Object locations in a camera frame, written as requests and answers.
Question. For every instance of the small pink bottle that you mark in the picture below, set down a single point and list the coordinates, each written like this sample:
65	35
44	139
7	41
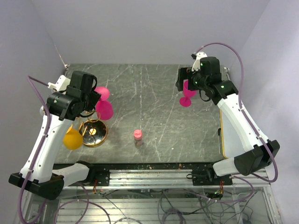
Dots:
138	138

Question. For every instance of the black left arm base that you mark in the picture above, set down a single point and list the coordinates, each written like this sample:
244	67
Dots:
97	175

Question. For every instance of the yellow wine glass front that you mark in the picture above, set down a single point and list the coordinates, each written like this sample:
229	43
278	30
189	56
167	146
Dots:
72	139

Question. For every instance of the white board yellow rim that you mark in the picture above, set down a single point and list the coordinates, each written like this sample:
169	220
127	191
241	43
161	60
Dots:
225	138

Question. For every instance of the yellow wine glass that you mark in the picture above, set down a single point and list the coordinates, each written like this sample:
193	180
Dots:
72	139
80	122

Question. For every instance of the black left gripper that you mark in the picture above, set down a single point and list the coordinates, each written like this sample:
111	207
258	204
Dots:
95	97

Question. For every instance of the yellow wine glass rear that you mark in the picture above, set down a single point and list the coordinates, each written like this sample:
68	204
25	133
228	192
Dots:
80	122

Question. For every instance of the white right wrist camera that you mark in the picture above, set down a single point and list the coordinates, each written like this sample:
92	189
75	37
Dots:
197	57

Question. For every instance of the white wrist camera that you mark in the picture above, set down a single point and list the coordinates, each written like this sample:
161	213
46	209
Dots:
197	57
60	85

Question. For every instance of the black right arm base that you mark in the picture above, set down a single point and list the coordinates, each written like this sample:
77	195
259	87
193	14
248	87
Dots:
207	178

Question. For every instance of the aluminium rail frame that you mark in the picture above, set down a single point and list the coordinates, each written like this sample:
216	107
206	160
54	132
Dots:
157	197

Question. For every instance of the pink wine glass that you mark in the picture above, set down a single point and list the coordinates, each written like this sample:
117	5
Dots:
185	101
103	108

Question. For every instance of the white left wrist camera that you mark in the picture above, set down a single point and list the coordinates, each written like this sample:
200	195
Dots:
60	85

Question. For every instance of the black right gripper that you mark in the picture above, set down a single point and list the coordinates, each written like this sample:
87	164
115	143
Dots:
183	74

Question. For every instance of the gold wire glass rack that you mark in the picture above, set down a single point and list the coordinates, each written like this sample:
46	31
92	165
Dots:
94	131

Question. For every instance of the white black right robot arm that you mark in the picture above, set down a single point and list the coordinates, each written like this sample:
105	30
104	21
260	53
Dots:
250	149

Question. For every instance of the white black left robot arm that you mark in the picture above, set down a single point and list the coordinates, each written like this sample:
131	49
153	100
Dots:
61	108

